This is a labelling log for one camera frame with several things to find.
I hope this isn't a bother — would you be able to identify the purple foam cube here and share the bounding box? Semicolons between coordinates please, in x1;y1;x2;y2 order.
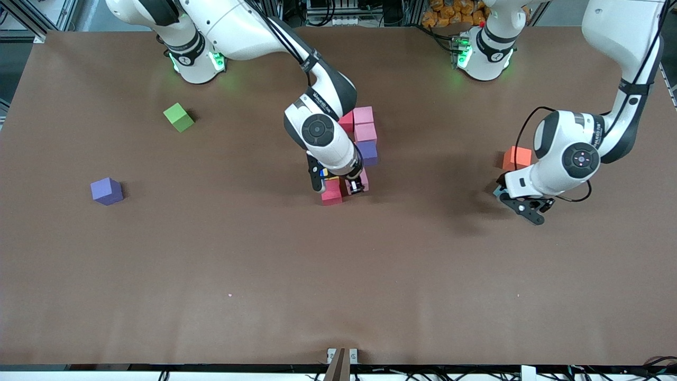
357;141;379;167
90;177;124;206

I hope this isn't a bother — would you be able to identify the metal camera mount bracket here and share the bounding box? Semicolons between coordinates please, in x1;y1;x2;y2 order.
324;348;359;381

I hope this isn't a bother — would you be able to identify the orange mesh bag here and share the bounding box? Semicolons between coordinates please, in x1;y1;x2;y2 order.
422;0;490;28

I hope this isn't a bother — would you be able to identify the aluminium frame post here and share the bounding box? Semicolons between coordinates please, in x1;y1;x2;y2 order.
403;0;424;26

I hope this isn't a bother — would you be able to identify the orange foam cube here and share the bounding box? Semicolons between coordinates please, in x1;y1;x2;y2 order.
502;146;533;172

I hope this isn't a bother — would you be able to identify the white electrical box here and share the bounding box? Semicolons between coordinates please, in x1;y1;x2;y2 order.
316;15;361;27

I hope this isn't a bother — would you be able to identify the green foam cube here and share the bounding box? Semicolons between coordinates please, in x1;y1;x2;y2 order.
163;102;195;133

